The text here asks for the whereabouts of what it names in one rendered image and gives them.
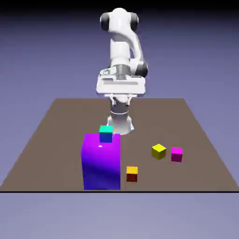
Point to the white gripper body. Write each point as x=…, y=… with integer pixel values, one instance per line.
x=121, y=87

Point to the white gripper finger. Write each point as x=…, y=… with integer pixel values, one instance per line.
x=128, y=101
x=112, y=100

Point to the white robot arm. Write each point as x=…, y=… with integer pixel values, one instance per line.
x=119, y=48

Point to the small teal cube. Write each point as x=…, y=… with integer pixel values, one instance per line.
x=106, y=133

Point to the small yellow cube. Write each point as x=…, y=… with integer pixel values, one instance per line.
x=158, y=151

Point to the small magenta cube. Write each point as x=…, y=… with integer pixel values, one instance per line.
x=176, y=154

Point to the small orange cube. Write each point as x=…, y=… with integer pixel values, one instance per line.
x=132, y=174

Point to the large purple box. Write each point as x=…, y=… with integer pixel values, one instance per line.
x=100, y=164

